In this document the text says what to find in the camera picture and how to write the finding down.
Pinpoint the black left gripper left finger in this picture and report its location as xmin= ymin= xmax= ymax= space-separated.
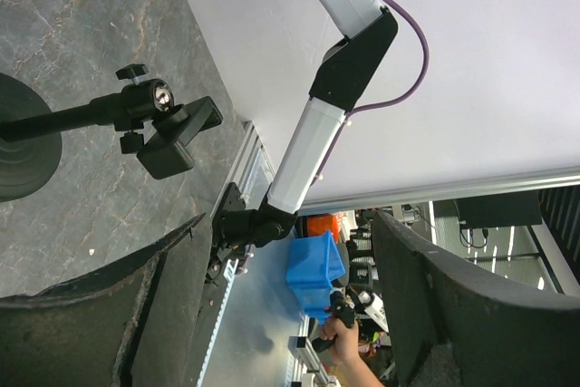
xmin=1 ymin=215 xmax=203 ymax=386

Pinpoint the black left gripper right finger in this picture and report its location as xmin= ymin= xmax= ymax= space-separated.
xmin=372 ymin=212 xmax=579 ymax=386

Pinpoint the black phone stand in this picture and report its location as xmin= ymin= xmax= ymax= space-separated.
xmin=1 ymin=63 xmax=223 ymax=202

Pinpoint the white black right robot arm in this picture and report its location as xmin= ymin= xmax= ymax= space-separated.
xmin=213 ymin=0 xmax=398 ymax=248

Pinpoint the person's hand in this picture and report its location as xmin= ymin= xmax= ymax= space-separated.
xmin=319 ymin=316 xmax=360 ymax=367

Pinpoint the blue plastic bin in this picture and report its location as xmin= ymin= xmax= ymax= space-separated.
xmin=285 ymin=230 xmax=346 ymax=324

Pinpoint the orange object in background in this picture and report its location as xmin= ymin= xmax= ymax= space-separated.
xmin=306 ymin=214 xmax=340 ymax=243

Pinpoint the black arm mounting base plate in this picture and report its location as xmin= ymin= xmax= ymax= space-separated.
xmin=204 ymin=182 xmax=249 ymax=285

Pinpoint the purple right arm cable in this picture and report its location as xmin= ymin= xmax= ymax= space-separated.
xmin=312 ymin=0 xmax=430 ymax=179

